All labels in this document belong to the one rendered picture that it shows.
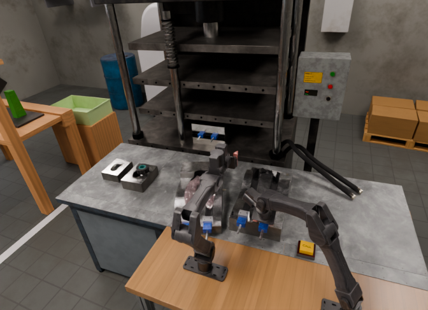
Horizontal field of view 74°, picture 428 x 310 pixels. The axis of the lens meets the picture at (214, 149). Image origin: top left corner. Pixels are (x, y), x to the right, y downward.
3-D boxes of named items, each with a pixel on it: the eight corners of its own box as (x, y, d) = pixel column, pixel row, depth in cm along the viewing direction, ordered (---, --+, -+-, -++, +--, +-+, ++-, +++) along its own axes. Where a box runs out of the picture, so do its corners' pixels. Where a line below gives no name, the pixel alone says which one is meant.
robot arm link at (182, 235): (202, 240, 130) (178, 221, 102) (216, 244, 127) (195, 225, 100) (198, 254, 127) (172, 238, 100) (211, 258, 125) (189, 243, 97)
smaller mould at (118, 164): (119, 183, 187) (117, 175, 184) (103, 179, 191) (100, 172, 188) (134, 168, 200) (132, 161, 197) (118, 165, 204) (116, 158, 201)
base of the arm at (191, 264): (187, 245, 131) (180, 257, 126) (228, 257, 124) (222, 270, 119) (188, 256, 135) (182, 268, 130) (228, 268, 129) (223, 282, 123)
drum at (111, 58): (149, 99, 528) (141, 51, 483) (131, 111, 484) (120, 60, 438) (125, 96, 548) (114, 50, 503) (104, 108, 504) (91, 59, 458)
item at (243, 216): (242, 239, 135) (242, 230, 132) (232, 236, 136) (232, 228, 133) (249, 219, 145) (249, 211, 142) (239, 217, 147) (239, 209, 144)
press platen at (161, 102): (274, 128, 199) (274, 122, 196) (139, 113, 233) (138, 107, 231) (288, 91, 257) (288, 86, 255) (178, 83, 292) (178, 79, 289)
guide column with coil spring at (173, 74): (188, 177, 245) (168, 11, 177) (183, 176, 247) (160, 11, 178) (191, 174, 250) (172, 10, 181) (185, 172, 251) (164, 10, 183)
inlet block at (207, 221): (211, 244, 137) (211, 236, 134) (201, 244, 138) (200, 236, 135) (213, 223, 148) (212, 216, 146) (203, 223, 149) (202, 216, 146)
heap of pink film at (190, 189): (215, 209, 153) (214, 198, 149) (182, 209, 154) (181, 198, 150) (216, 179, 175) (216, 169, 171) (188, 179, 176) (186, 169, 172)
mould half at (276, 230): (279, 242, 140) (281, 222, 132) (228, 230, 148) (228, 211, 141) (292, 181, 179) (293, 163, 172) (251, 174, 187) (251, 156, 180)
